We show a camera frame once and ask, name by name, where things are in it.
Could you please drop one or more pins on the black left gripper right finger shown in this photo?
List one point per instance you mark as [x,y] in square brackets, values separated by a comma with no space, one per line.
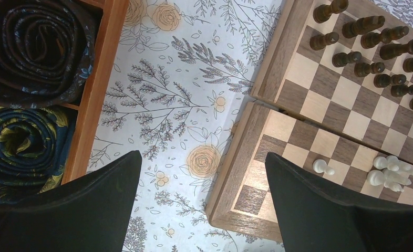
[315,214]

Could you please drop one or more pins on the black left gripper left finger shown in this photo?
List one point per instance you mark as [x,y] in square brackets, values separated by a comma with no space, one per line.
[90,213]

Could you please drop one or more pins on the white chess pawn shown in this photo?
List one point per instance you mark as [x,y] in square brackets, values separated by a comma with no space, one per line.
[320,166]

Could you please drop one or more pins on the white chess piece cluster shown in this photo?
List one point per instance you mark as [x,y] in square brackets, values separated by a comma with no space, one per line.
[391,173]

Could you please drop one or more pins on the wooden chess board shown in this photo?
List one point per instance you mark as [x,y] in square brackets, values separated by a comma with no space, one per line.
[313,111]

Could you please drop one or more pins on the blue yellow rolled tie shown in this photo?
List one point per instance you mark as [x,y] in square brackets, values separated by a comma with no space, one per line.
[34,147]

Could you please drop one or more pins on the floral patterned table mat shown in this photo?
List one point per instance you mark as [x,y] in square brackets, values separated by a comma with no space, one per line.
[182,125]

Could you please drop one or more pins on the dark floral rolled tie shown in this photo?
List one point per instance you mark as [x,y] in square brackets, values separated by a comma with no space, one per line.
[47,51]

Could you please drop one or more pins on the dark pawn left edge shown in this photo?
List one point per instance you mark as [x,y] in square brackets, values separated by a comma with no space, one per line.
[319,42]

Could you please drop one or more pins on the dark knight left side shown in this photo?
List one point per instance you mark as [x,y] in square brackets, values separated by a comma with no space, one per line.
[362,26]

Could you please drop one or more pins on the wooden compartment tray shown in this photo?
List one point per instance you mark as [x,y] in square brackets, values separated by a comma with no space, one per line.
[89,108]

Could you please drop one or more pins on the dark rook left corner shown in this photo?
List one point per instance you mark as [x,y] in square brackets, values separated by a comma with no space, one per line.
[323,12]

